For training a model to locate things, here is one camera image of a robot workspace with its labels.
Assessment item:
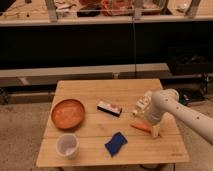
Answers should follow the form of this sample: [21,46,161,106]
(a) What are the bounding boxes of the orange pepper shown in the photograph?
[131,123,151,133]

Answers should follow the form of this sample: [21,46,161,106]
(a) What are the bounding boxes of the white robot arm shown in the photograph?
[144,89,213,145]

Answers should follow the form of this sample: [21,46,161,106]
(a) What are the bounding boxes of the white ceramic cup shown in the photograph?
[56,133,79,159]

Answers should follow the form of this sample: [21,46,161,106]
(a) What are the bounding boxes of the white tube bottle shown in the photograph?
[132,91,152,117]

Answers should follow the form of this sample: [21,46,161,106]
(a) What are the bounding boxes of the blue cloth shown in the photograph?
[105,132,128,156]

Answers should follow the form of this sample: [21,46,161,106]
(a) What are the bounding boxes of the black and white eraser block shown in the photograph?
[97,101,122,117]

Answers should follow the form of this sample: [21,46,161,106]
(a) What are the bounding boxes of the wooden table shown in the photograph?
[36,79,189,167]

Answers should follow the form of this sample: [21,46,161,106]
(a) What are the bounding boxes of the black bin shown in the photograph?
[166,45,213,75]

